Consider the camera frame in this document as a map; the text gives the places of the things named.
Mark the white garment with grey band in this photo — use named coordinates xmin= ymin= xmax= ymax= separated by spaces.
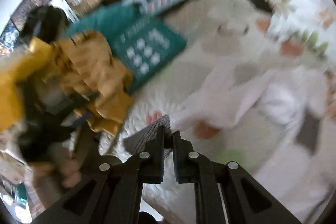
xmin=123 ymin=57 xmax=329 ymax=155

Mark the person's left hand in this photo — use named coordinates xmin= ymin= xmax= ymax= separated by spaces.
xmin=58 ymin=154 xmax=81 ymax=189

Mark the mustard yellow garment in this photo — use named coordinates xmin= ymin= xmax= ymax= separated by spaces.
xmin=45 ymin=31 xmax=133 ymax=136

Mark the teal patterned box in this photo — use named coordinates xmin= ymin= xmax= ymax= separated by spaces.
xmin=66 ymin=2 xmax=187 ymax=94

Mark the heart-patterned quilted bedspread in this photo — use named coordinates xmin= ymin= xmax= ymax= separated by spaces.
xmin=98 ymin=0 xmax=336 ymax=224

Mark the white floral pillow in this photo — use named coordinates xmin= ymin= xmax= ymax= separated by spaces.
xmin=265 ymin=0 xmax=335 ymax=62

